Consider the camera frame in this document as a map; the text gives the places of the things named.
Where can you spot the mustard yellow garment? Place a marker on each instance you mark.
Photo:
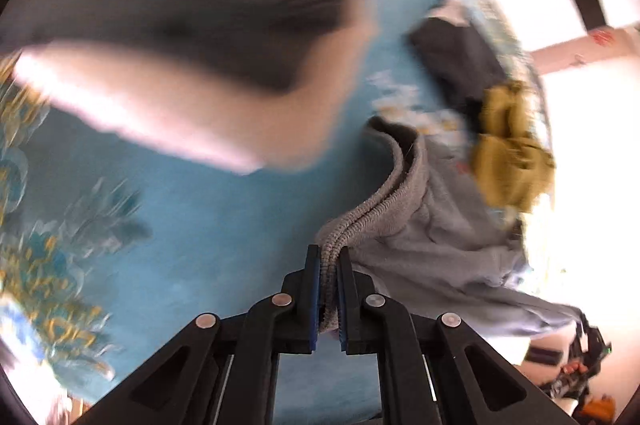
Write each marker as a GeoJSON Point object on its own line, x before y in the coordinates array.
{"type": "Point", "coordinates": [510, 155]}

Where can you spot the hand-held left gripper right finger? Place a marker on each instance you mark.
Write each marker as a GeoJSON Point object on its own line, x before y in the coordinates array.
{"type": "Point", "coordinates": [343, 305]}

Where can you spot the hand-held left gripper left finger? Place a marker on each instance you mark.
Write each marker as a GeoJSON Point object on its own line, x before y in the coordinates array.
{"type": "Point", "coordinates": [312, 300]}

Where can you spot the pink white post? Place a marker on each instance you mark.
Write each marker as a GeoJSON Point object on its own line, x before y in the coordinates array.
{"type": "Point", "coordinates": [575, 52]}

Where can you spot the grey sweatshirt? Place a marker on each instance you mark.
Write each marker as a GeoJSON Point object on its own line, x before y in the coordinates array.
{"type": "Point", "coordinates": [440, 245]}

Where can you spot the blue floral blanket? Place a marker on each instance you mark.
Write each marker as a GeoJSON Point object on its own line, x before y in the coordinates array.
{"type": "Point", "coordinates": [200, 230]}

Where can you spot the black rectangular object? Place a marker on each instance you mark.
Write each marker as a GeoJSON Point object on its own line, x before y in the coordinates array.
{"type": "Point", "coordinates": [545, 356]}

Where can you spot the black garment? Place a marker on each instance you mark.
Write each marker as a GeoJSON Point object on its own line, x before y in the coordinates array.
{"type": "Point", "coordinates": [455, 55]}

